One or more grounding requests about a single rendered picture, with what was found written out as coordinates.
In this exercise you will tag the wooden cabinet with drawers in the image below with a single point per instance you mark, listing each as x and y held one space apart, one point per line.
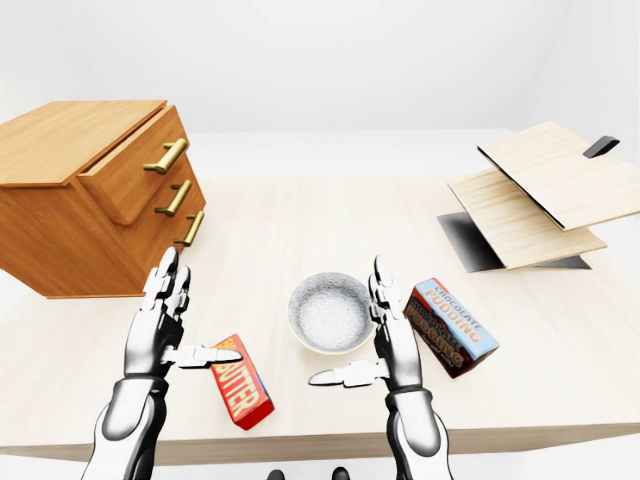
45 235

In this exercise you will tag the small black block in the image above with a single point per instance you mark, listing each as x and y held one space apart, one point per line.
601 146

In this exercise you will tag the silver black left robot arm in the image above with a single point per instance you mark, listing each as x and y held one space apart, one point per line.
127 425

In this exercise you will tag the small dark rounded shape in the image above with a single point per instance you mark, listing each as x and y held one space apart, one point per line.
275 475
340 473

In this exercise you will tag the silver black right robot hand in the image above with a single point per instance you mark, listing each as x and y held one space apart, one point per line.
397 350

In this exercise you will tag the patterned grey bowl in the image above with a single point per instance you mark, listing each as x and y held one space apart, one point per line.
330 315

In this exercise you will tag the small pale wooden board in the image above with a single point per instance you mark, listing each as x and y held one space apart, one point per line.
520 225

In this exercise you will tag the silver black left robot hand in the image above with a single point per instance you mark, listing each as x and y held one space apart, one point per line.
150 335

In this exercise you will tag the chocolate pudding box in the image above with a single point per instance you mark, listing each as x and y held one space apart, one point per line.
450 325

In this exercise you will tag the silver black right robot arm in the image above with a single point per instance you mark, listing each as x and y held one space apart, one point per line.
420 430

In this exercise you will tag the large wooden drawer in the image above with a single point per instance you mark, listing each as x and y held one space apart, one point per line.
122 177

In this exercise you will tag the red butter box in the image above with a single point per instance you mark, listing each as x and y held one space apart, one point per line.
242 390

